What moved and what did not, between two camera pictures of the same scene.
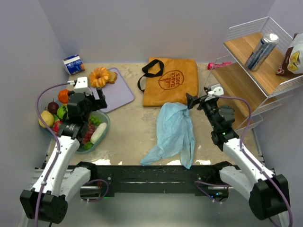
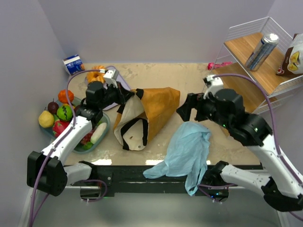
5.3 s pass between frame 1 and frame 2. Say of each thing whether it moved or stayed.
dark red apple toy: stayed
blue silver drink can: stayed
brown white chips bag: stayed
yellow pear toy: stayed
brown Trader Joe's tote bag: moved
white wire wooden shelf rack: stayed
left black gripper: moved
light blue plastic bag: moved
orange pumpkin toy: stayed
